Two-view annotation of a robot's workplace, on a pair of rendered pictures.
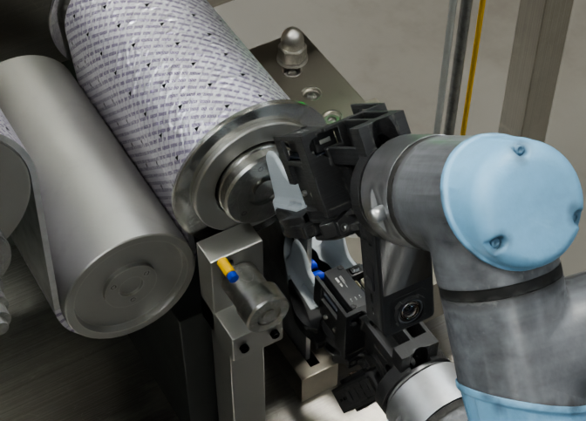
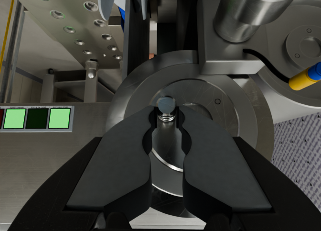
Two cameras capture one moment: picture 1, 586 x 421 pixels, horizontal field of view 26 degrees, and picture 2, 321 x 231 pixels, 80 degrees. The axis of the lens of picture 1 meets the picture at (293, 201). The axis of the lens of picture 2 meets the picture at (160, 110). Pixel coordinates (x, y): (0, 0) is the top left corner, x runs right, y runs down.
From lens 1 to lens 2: 94 cm
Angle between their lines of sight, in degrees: 43
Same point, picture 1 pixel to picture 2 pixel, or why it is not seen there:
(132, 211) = (281, 111)
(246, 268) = (235, 36)
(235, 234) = (221, 70)
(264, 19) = not seen: hidden behind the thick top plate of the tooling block
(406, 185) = not seen: outside the picture
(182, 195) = (265, 137)
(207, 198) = (244, 126)
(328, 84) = (78, 52)
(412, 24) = not seen: hidden behind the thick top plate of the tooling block
